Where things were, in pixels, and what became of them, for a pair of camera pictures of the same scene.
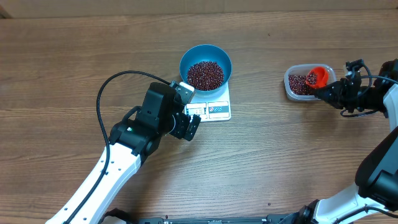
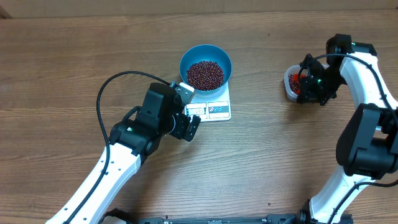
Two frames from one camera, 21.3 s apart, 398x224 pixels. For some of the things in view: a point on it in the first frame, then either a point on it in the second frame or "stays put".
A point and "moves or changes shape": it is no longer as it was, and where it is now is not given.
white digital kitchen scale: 214,107 stays put
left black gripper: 180,130 stays put
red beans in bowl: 205,75 stays put
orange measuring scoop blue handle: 322,78 moves or changes shape
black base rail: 273,219 stays put
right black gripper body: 353,97 → 321,86
